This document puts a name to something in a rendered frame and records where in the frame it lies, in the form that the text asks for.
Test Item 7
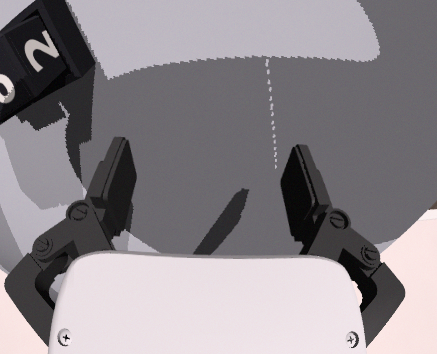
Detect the black tray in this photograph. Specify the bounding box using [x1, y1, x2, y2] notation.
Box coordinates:
[0, 0, 96, 125]

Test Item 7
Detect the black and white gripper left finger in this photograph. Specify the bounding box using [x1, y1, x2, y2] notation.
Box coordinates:
[4, 137, 137, 346]

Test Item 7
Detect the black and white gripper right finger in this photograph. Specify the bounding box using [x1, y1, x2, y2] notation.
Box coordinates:
[280, 144, 406, 348]

